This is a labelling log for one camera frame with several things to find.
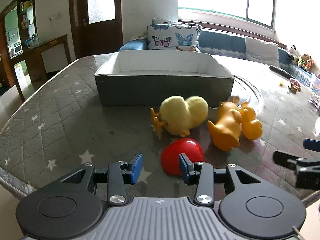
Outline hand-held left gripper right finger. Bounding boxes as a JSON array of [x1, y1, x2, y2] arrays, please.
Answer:
[[179, 153, 262, 208]]

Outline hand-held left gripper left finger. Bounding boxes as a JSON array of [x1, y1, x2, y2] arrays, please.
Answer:
[[61, 152, 144, 207]]

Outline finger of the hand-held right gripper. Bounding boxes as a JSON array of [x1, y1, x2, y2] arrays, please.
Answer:
[[303, 138, 320, 152], [273, 150, 320, 189]]

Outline red plastic ball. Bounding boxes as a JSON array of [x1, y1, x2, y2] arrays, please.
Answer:
[[161, 137, 205, 176]]

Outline small orange rubber duck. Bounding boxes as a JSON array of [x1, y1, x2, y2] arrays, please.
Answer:
[[240, 102, 262, 141]]

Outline yellow plush duck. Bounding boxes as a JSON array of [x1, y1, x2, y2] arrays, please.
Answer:
[[150, 96, 209, 139]]

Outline large orange rubber duck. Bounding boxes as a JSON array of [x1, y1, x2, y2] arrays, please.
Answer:
[[207, 101, 242, 152]]

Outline grey cardboard box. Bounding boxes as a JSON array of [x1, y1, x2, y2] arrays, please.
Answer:
[[94, 50, 235, 107]]

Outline small mixed toys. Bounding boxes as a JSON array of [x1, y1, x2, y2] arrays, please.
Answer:
[[309, 76, 320, 108]]

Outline pink yellow toy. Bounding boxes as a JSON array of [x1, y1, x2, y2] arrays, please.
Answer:
[[288, 78, 302, 92]]

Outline round glass turntable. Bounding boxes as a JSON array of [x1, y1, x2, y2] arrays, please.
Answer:
[[234, 74, 262, 113]]

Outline black remote control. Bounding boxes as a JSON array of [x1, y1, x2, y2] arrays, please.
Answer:
[[269, 65, 293, 79]]

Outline colourful plush toys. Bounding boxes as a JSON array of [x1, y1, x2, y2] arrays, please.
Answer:
[[297, 54, 316, 72]]

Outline black white plush toy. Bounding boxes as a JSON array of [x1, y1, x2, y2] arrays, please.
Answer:
[[287, 44, 300, 65]]

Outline grey quilted star table cover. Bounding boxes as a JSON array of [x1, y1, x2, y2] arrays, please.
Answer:
[[0, 54, 320, 205]]

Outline white sofa cushion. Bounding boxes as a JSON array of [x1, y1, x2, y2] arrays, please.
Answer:
[[245, 37, 279, 68]]

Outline butterfly print pillow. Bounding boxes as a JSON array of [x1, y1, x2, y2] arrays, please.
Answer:
[[147, 24, 202, 53], [152, 18, 181, 25]]

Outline white cloth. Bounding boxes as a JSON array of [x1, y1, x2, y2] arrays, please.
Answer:
[[130, 32, 148, 41]]

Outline blue sofa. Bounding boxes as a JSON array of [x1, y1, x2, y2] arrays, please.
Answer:
[[119, 27, 320, 85]]

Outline dark wooden door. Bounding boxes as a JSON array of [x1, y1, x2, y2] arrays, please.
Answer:
[[69, 0, 124, 64]]

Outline wooden console table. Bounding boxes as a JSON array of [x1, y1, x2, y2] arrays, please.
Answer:
[[24, 34, 72, 82]]

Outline yellow white paper sign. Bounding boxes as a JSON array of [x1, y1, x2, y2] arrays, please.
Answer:
[[14, 64, 26, 81]]

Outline clear glass cups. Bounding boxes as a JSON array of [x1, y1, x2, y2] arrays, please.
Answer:
[[24, 36, 40, 48]]

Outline wooden shelf cabinet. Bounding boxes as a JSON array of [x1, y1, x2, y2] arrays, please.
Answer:
[[0, 0, 38, 88]]

